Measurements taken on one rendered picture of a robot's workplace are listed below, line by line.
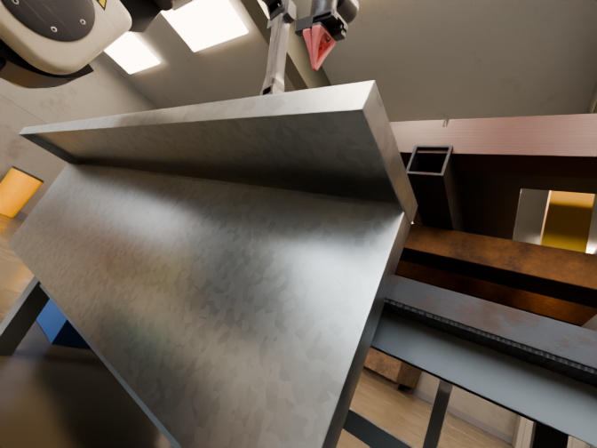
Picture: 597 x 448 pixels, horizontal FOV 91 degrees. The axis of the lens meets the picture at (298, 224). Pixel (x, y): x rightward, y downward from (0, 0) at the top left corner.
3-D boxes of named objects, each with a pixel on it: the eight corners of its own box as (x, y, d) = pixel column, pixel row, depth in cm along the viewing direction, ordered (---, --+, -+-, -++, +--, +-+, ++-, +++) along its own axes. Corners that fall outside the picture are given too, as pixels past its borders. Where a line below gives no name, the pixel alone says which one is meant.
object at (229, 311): (19, 248, 106) (78, 169, 116) (303, 547, 28) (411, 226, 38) (6, 244, 103) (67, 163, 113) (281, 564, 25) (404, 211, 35)
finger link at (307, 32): (314, 77, 69) (320, 36, 69) (340, 73, 65) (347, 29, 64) (297, 64, 64) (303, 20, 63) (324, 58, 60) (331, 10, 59)
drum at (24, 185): (13, 216, 516) (41, 180, 537) (18, 220, 488) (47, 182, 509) (-21, 203, 482) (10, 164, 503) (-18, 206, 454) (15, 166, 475)
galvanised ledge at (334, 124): (78, 169, 116) (83, 163, 117) (411, 226, 38) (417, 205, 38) (18, 134, 101) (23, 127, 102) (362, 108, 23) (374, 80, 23)
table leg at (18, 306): (8, 348, 99) (121, 181, 118) (11, 356, 96) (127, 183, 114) (-15, 345, 95) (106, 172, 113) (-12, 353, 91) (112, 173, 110)
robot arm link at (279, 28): (266, 13, 112) (287, -4, 105) (277, 25, 116) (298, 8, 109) (253, 109, 100) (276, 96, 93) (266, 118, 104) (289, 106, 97)
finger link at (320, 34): (306, 79, 71) (312, 39, 70) (331, 75, 67) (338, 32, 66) (288, 66, 65) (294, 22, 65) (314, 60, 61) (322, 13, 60)
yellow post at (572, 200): (530, 285, 47) (550, 184, 52) (573, 295, 44) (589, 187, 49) (534, 276, 43) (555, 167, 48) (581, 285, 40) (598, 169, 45)
